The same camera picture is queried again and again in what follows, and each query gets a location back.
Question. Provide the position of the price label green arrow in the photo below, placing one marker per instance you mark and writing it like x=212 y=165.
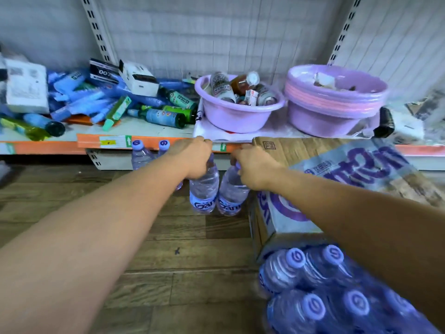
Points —
x=113 y=142
x=7 y=148

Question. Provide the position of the dark bottle mint label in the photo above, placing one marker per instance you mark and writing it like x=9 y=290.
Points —
x=180 y=100

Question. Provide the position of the pile of blue tubes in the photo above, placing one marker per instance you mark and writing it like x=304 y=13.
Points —
x=87 y=100

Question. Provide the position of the small purple plastic basin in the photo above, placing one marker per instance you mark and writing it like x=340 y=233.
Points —
x=236 y=119

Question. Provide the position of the dark bottle green label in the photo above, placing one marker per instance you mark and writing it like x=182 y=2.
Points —
x=177 y=111

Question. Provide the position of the pink plastic basin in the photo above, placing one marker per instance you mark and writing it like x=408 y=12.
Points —
x=323 y=106

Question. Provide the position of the person's right hand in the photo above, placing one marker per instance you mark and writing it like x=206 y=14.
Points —
x=259 y=170

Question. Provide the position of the small white red box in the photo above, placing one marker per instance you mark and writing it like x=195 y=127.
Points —
x=251 y=97

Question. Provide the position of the blue bottle dark cap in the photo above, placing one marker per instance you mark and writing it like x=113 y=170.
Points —
x=38 y=122

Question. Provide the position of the silver patterned can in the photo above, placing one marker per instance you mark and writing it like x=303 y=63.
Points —
x=267 y=98

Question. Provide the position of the yellow green bottle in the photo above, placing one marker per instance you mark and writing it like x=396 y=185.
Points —
x=24 y=130

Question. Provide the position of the white paper packet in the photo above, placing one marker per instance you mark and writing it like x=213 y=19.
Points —
x=325 y=80

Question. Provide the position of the large purple plastic basin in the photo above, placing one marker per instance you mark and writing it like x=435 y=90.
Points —
x=320 y=125
x=368 y=85

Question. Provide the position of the small white yellow price label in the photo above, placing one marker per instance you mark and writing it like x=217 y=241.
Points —
x=219 y=147

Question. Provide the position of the person's left forearm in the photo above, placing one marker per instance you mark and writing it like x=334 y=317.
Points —
x=87 y=246

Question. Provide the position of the orange flat packet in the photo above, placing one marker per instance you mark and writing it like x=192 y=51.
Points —
x=80 y=119

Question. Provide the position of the dark bottle blue label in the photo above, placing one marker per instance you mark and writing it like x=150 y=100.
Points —
x=160 y=118

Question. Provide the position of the black white packet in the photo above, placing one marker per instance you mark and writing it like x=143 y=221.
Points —
x=406 y=126

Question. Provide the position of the green white slim box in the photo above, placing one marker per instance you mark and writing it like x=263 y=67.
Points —
x=116 y=113

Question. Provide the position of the pile of water bottles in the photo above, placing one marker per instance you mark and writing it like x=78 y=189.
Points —
x=295 y=309

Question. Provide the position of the white orange-edged store shelf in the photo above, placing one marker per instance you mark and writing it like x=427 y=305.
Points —
x=208 y=34

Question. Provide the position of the small white blister pack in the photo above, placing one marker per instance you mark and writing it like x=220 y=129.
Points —
x=190 y=79

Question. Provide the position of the white printed carton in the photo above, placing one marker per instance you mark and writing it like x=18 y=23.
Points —
x=27 y=86

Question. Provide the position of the brown carton purple print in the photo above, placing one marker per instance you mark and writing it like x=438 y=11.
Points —
x=295 y=149

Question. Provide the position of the person's left hand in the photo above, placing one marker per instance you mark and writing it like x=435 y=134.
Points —
x=193 y=158

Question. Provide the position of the brown drink bottle white cap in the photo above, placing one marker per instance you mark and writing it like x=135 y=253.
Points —
x=243 y=83

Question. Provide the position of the person's right forearm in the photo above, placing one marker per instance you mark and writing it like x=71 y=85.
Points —
x=375 y=233

